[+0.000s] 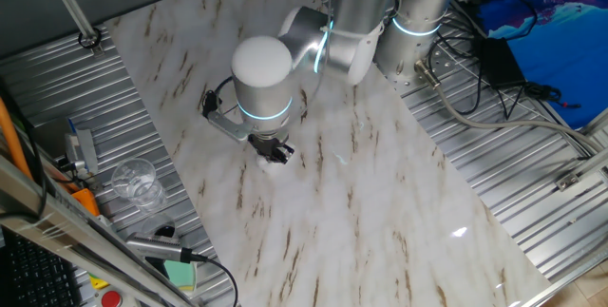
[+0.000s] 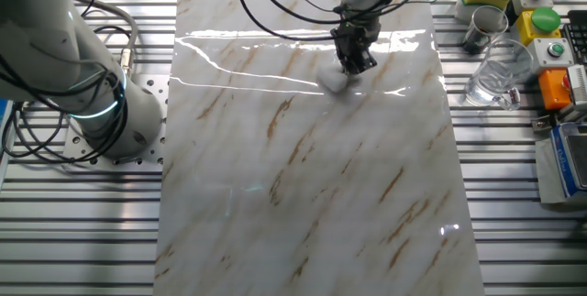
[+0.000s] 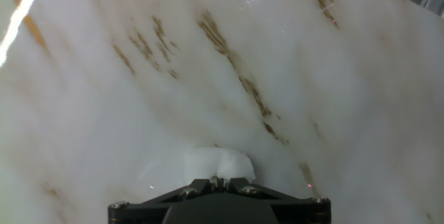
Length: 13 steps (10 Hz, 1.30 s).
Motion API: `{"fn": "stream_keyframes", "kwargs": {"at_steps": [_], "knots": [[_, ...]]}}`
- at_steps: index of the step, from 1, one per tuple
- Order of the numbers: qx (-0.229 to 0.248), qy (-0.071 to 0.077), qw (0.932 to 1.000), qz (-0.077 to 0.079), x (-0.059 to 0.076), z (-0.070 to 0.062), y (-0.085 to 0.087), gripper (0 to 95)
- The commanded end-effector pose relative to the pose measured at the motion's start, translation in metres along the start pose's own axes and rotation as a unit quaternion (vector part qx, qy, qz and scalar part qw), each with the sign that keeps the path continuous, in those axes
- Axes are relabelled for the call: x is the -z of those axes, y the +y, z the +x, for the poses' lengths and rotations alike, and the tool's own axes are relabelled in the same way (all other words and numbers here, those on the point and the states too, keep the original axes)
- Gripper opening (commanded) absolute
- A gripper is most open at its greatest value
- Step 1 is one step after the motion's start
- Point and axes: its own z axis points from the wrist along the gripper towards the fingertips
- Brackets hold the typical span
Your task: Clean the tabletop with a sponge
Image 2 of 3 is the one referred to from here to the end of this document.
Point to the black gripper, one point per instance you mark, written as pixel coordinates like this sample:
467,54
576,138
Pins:
355,39

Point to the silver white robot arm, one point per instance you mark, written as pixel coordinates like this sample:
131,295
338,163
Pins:
46,48

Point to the large clear glass cup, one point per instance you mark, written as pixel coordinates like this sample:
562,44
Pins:
497,78

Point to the white marble pattern board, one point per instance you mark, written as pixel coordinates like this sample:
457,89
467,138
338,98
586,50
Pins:
257,172

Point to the yellow box green button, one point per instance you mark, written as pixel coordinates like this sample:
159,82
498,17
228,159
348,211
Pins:
545,20

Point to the orange box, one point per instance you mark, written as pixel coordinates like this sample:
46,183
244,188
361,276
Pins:
552,90

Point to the grey box small green button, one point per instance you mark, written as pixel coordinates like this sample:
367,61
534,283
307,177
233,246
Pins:
556,50

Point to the black keyboard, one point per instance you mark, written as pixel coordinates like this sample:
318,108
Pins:
578,35

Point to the white vented device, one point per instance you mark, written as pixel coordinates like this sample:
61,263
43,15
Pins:
579,85

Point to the silver blue scale device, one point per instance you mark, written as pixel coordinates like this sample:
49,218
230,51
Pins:
568,163

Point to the small metal corner bracket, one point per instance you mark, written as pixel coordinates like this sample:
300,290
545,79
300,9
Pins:
541,123

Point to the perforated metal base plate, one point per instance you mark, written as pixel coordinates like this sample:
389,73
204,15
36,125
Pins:
151,85

